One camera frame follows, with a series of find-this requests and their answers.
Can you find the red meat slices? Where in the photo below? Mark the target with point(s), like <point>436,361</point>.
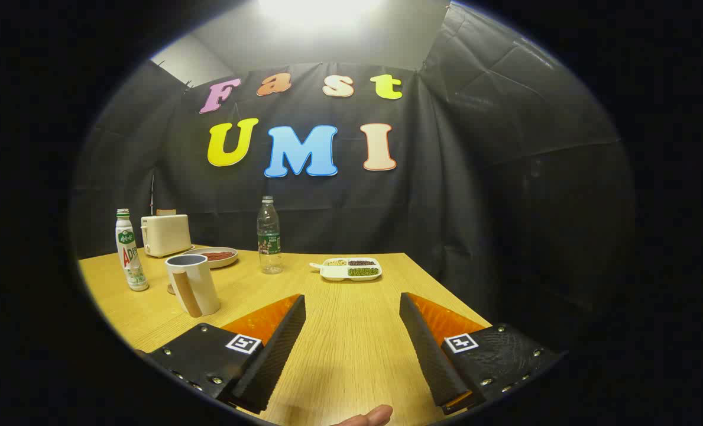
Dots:
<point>218,255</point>

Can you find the black backdrop cloth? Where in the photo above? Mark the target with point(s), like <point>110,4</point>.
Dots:
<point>327,207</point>

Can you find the white juice bottle green label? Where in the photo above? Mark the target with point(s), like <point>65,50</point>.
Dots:
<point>129,260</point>

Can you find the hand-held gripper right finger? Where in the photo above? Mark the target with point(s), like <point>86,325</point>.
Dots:
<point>431,355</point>

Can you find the wooden table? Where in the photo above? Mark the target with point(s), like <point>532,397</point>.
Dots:
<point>351,331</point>

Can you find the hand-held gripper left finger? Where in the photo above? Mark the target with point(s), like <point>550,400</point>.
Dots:
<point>277,355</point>

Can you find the clear plastic water bottle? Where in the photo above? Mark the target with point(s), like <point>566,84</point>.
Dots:
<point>269,242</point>

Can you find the white divided dish with beans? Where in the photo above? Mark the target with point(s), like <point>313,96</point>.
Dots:
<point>333,273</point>

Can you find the white round plate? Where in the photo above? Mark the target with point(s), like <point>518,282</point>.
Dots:
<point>221,264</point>

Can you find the cream toaster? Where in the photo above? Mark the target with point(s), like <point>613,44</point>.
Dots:
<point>165,235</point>

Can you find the ceiling light panel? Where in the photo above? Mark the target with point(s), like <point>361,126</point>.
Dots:
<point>321,9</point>

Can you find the toast slice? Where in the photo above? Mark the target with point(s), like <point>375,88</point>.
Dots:
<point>166,212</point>

